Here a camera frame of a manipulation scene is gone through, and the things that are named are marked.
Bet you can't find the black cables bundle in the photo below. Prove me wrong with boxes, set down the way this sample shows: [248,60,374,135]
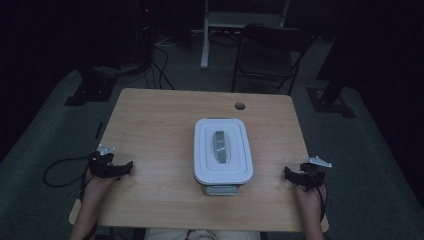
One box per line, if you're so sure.
[146,46,176,90]

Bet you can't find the person's beige trousers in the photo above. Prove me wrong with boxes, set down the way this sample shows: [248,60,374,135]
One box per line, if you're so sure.
[143,227,263,240]

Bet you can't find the white metal table frame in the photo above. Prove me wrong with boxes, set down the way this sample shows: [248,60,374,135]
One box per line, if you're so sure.
[199,0,291,70]

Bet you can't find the black folding chair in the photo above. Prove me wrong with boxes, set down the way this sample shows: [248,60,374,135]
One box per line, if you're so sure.
[231,23,314,96]

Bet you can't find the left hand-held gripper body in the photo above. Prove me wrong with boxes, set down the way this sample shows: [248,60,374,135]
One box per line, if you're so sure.
[88,144,124,179]

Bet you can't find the person's left hand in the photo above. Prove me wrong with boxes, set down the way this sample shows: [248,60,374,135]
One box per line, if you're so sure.
[81,171,118,204]

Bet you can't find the person's right hand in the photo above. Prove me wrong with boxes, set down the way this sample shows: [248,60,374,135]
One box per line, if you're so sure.
[294,185,324,214]

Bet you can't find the black floor cable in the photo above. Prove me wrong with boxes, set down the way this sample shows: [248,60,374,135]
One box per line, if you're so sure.
[42,155,93,188]

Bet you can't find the dark equipment tower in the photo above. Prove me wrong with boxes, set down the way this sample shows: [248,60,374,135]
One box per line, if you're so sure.
[119,0,156,68]

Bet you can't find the black stand base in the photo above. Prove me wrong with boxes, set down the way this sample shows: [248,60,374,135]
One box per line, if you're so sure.
[306,33,357,118]
[64,66,118,107]

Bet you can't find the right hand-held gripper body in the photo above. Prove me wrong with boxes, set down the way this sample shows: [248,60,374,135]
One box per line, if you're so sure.
[294,155,333,192]

